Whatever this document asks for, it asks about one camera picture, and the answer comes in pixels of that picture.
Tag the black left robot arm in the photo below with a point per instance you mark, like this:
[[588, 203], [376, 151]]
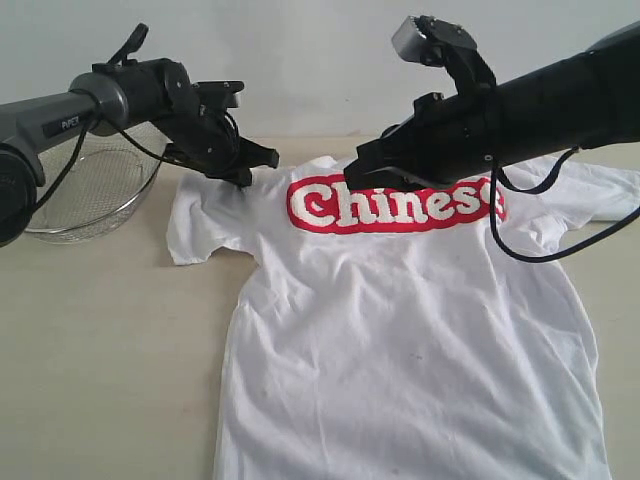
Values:
[[41, 138]]

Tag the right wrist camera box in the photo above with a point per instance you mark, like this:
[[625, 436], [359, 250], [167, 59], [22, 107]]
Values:
[[435, 43]]

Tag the metal mesh strainer bowl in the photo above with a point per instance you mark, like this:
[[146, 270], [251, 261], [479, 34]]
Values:
[[102, 190]]

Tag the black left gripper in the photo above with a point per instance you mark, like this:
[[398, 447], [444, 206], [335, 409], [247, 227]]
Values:
[[208, 141]]

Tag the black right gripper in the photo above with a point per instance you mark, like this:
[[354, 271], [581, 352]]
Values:
[[445, 141]]

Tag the white t-shirt red lettering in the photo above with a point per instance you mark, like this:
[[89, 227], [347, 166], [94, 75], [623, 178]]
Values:
[[385, 335]]

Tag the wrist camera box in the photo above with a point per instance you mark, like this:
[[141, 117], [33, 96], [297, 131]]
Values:
[[435, 43], [219, 95]]

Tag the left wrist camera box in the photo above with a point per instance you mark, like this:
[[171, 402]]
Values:
[[219, 95]]

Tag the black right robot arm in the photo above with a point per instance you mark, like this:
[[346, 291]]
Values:
[[587, 101]]

